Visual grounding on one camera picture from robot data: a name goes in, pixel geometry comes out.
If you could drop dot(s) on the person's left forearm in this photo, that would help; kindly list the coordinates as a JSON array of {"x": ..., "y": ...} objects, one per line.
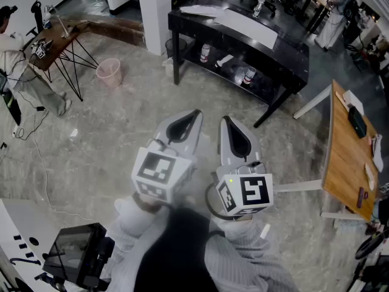
[{"x": 133, "y": 221}]

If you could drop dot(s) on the silver desk lamp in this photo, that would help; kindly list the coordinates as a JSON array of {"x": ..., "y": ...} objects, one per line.
[{"x": 62, "y": 23}]

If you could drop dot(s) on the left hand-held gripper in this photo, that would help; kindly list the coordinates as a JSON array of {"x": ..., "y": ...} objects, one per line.
[{"x": 158, "y": 169}]

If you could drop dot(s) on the white bottle red label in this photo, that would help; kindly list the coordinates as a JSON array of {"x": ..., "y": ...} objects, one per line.
[
  {"x": 205, "y": 53},
  {"x": 249, "y": 76}
]

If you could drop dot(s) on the black box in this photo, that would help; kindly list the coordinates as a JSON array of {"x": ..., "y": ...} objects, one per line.
[{"x": 357, "y": 122}]

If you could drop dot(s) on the clear bottle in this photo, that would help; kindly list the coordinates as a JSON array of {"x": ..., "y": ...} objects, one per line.
[{"x": 259, "y": 8}]

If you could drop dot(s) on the black box device on stand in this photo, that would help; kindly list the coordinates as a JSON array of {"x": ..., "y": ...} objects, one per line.
[{"x": 76, "y": 254}]

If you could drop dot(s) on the white plastic bottle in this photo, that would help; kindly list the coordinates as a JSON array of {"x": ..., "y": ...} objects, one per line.
[{"x": 168, "y": 68}]

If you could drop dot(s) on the pink waste bin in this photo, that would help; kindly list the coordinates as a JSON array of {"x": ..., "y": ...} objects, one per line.
[{"x": 110, "y": 73}]

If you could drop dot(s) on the brown wooden plank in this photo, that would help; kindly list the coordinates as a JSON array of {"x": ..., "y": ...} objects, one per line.
[{"x": 115, "y": 29}]

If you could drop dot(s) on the white box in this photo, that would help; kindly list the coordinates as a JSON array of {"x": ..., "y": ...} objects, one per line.
[{"x": 354, "y": 100}]

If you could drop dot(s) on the light wooden desk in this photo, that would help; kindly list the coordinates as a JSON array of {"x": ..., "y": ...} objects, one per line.
[{"x": 343, "y": 163}]

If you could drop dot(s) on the black mesh waste bin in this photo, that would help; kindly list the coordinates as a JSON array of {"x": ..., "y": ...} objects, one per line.
[{"x": 176, "y": 49}]

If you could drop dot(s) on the hand-held gripper on desk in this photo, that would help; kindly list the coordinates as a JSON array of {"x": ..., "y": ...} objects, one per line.
[{"x": 41, "y": 50}]

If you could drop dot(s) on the person's right forearm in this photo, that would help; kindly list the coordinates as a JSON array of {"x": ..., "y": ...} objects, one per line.
[{"x": 243, "y": 248}]

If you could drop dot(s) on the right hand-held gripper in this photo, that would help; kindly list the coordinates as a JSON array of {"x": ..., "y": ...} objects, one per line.
[{"x": 253, "y": 190}]

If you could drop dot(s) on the white table mat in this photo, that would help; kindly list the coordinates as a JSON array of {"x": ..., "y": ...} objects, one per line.
[{"x": 249, "y": 27}]

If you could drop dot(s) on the black table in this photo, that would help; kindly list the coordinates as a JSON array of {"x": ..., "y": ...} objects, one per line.
[{"x": 288, "y": 59}]

